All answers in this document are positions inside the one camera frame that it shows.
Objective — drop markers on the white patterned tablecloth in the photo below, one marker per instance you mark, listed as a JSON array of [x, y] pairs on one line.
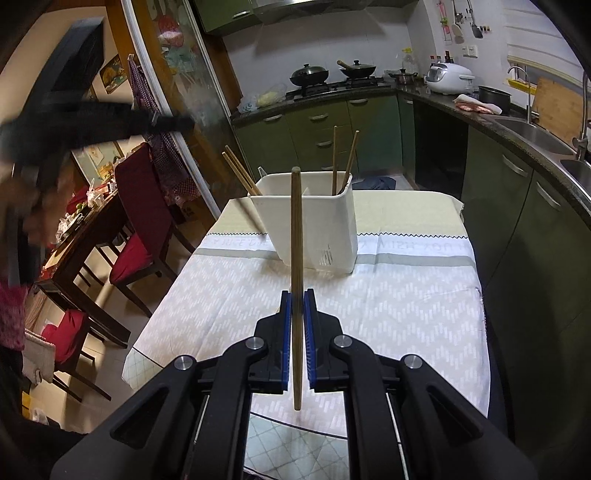
[[392, 314]]

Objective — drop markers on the thin steel faucet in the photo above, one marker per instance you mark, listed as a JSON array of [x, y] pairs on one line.
[[527, 99]]

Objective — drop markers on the black wok with lid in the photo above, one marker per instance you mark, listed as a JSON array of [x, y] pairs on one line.
[[308, 74]]

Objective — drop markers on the black cooking pot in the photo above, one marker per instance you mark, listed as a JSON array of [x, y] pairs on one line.
[[494, 99]]

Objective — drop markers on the white plastic utensil holder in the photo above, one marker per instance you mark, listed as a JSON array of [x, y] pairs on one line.
[[318, 230]]

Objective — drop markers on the person's left hand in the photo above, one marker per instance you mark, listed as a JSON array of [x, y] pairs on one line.
[[37, 205]]

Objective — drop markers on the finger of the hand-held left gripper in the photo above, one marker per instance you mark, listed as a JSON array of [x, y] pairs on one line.
[[138, 122]]

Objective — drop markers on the white window blinds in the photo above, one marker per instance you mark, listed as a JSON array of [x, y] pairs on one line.
[[545, 32]]

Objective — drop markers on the red cushioned wooden chair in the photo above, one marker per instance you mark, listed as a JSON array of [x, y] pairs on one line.
[[64, 332], [134, 184]]

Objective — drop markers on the yellow sink rack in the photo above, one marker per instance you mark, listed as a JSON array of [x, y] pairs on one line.
[[521, 84]]

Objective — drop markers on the gas stove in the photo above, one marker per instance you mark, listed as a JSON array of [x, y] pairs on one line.
[[339, 86]]

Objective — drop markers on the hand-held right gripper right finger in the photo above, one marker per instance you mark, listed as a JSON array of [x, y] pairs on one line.
[[310, 341]]

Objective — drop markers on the glass sliding door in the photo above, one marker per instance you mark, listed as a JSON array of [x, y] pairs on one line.
[[184, 92]]

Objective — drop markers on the white hanging spatula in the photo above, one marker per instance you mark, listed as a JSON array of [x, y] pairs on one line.
[[458, 32]]

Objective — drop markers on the wall power outlet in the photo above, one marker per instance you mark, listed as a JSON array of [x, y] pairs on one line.
[[470, 50]]

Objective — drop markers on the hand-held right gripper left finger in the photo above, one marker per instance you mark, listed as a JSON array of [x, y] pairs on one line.
[[286, 341]]

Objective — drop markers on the green kitchen cabinets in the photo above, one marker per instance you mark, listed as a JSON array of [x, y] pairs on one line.
[[508, 221]]

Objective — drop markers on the dark wooden dining table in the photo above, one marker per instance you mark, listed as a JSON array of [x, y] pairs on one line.
[[78, 263]]

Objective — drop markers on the clear plastic bottle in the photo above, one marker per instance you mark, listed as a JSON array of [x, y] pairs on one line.
[[408, 60]]

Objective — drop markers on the clear plastic spoon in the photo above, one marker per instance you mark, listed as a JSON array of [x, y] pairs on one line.
[[262, 176]]

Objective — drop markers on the framed wall picture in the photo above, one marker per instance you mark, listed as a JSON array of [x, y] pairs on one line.
[[113, 74]]

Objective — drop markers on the wooden chopstick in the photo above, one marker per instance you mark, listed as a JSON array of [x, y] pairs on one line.
[[350, 159], [242, 170], [296, 240], [334, 159], [238, 174]]

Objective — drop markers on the wooden cutting board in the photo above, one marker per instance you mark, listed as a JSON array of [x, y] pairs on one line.
[[558, 113]]

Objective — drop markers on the pink patterned clothing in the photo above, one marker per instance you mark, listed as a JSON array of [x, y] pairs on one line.
[[11, 318]]

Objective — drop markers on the blue cloth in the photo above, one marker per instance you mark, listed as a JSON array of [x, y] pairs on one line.
[[378, 182]]

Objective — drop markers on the green upper wall cabinet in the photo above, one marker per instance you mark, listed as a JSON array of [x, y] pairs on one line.
[[221, 14]]

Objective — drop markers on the plastic bag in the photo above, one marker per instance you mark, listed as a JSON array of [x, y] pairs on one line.
[[265, 98]]

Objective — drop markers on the steel kitchen sink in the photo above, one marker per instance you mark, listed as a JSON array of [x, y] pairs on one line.
[[531, 134]]

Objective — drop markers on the steel range hood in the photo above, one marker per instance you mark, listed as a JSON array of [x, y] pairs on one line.
[[295, 7]]

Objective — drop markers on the small lidded cooking pot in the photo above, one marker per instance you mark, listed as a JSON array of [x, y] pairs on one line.
[[404, 77]]

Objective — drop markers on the white rice cooker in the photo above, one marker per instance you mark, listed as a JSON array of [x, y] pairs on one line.
[[450, 76]]

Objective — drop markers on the red and white cloth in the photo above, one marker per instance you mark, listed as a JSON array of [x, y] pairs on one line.
[[471, 105]]

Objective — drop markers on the black hanging spatula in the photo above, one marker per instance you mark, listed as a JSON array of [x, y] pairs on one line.
[[476, 30]]

